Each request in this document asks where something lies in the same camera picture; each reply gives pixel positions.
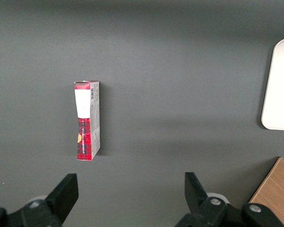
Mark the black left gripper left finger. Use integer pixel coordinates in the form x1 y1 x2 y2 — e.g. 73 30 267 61
22 173 80 227

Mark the wooden drawer cabinet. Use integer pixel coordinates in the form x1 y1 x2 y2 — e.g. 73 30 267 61
248 157 284 215

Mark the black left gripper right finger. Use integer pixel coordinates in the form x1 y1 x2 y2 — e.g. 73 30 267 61
175 172 228 227

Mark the white plastic tray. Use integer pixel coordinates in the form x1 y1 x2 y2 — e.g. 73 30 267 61
260 37 284 131

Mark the red plaid carton box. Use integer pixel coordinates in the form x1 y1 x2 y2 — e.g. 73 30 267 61
73 80 101 161

